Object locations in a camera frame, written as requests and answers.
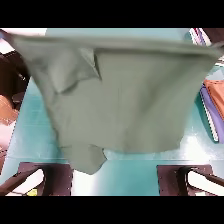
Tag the red-brown garment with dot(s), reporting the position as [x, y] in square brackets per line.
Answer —
[6, 111]

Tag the dark brown garment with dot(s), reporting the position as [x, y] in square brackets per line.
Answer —
[11, 78]

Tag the pink garment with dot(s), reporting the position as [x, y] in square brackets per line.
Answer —
[5, 135]

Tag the purple garment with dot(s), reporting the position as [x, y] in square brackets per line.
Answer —
[215, 118]

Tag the green T-shirt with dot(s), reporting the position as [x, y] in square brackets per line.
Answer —
[133, 100]

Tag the heap of clothes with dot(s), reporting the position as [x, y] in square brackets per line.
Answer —
[200, 35]

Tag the orange garment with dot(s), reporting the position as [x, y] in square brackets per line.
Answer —
[216, 93]

